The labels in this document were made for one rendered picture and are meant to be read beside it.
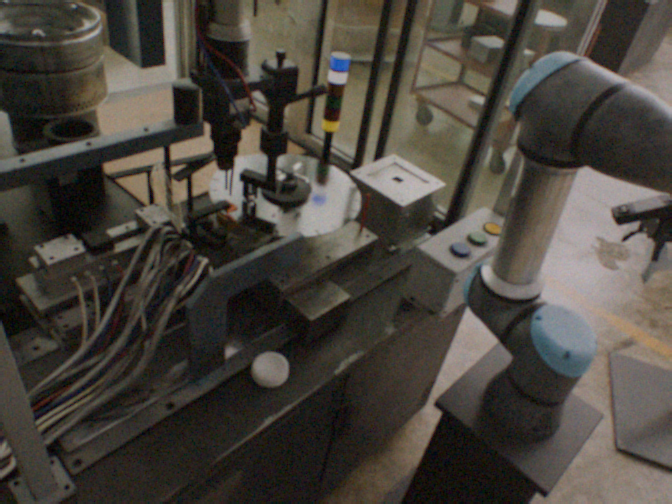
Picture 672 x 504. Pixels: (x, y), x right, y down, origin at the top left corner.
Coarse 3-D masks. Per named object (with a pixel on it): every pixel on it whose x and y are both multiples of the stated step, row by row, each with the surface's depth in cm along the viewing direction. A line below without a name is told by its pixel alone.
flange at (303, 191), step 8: (288, 184) 115; (296, 184) 116; (304, 184) 119; (264, 192) 115; (280, 192) 115; (288, 192) 116; (296, 192) 116; (304, 192) 117; (272, 200) 114; (280, 200) 113; (288, 200) 114; (296, 200) 114; (304, 200) 115
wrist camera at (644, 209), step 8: (640, 200) 115; (648, 200) 114; (656, 200) 113; (664, 200) 112; (616, 208) 115; (624, 208) 114; (632, 208) 114; (640, 208) 113; (648, 208) 112; (656, 208) 111; (664, 208) 111; (616, 216) 114; (624, 216) 113; (632, 216) 113; (640, 216) 113; (648, 216) 112; (656, 216) 112; (616, 224) 115; (624, 224) 114
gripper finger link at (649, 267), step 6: (648, 246) 116; (666, 246) 115; (648, 252) 116; (666, 252) 115; (648, 258) 115; (660, 258) 115; (666, 258) 115; (648, 264) 115; (654, 264) 114; (660, 264) 115; (666, 264) 115; (642, 270) 117; (648, 270) 115; (654, 270) 115; (660, 270) 115; (666, 270) 115; (642, 276) 117; (648, 276) 116
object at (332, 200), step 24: (240, 168) 122; (264, 168) 124; (312, 168) 127; (216, 192) 114; (240, 192) 115; (312, 192) 119; (336, 192) 120; (240, 216) 108; (264, 216) 110; (288, 216) 111; (312, 216) 112; (336, 216) 113
